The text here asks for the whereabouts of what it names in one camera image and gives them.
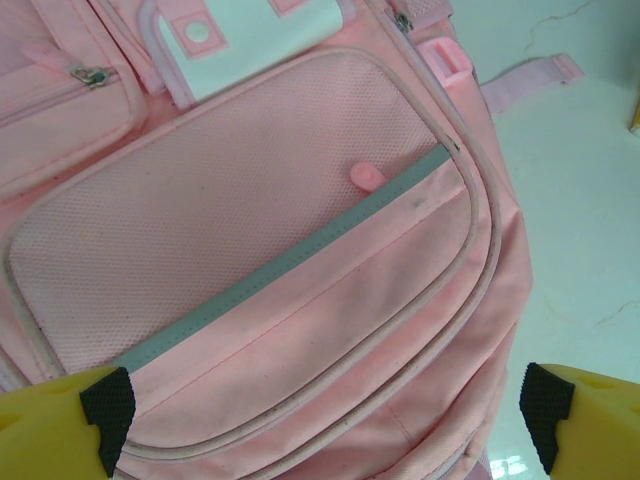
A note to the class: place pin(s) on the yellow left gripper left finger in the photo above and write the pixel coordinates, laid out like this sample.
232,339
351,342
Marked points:
45,435

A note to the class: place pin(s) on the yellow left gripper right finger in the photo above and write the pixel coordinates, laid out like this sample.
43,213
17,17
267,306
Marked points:
600,430

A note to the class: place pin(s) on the pink student backpack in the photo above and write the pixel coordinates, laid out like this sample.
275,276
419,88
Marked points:
280,250

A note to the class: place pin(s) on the yellow picture book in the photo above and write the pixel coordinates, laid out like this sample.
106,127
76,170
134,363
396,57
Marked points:
636,115

